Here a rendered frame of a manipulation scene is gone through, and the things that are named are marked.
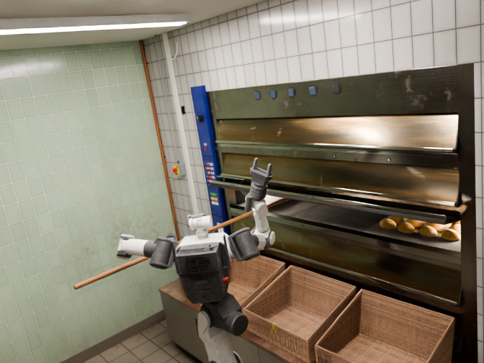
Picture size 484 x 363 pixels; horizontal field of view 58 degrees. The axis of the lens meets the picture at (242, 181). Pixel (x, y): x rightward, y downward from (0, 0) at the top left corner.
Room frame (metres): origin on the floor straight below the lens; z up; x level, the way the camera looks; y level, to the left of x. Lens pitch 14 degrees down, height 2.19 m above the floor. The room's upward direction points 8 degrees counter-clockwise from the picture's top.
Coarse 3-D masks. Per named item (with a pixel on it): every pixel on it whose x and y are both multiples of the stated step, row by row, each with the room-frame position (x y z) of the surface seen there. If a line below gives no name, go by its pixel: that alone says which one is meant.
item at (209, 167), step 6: (204, 162) 3.48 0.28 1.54; (210, 162) 3.41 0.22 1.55; (210, 168) 3.42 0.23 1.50; (210, 174) 3.43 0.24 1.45; (210, 180) 3.44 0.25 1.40; (210, 186) 3.45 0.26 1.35; (210, 192) 3.46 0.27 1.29; (216, 192) 3.40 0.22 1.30; (210, 198) 3.47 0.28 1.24; (216, 198) 3.41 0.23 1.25; (210, 204) 3.48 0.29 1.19; (216, 204) 3.42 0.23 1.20
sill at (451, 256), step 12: (252, 216) 3.13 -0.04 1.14; (276, 216) 2.94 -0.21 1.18; (288, 216) 2.91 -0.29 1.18; (312, 228) 2.67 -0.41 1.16; (324, 228) 2.59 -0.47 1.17; (336, 228) 2.55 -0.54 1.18; (360, 240) 2.38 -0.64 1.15; (372, 240) 2.32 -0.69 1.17; (384, 240) 2.27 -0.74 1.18; (396, 240) 2.25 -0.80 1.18; (408, 252) 2.15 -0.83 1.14; (420, 252) 2.10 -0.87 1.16; (432, 252) 2.04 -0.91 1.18; (444, 252) 2.01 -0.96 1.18; (456, 252) 2.00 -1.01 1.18
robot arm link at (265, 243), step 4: (272, 232) 2.31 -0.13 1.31; (260, 236) 2.22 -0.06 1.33; (264, 236) 2.29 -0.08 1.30; (268, 236) 2.29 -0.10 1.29; (272, 236) 2.30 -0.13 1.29; (260, 240) 2.18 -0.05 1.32; (264, 240) 2.25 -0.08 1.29; (268, 240) 2.27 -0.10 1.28; (272, 240) 2.30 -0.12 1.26; (260, 244) 2.18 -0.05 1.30; (264, 244) 2.24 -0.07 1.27; (268, 244) 2.27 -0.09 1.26; (272, 244) 2.31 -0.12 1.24; (260, 248) 2.21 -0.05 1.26; (264, 248) 2.29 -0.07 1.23; (268, 248) 2.28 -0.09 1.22
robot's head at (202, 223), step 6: (204, 216) 2.14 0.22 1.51; (210, 216) 2.15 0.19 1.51; (192, 222) 2.13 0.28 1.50; (198, 222) 2.12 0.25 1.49; (204, 222) 2.11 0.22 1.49; (210, 222) 2.12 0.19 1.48; (192, 228) 2.12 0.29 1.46; (198, 228) 2.12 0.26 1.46; (204, 228) 2.12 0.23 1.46; (198, 234) 2.12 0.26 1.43; (204, 234) 2.11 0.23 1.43
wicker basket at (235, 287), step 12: (240, 264) 3.20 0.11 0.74; (264, 264) 3.00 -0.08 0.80; (240, 276) 3.18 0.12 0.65; (252, 276) 3.08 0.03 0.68; (264, 276) 2.99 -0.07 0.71; (276, 276) 2.80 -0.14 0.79; (228, 288) 3.11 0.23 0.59; (240, 288) 3.09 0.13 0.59; (252, 288) 3.05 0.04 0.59; (264, 288) 2.72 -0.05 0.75; (240, 300) 2.90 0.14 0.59; (252, 300) 2.64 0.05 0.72; (276, 300) 2.78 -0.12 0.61
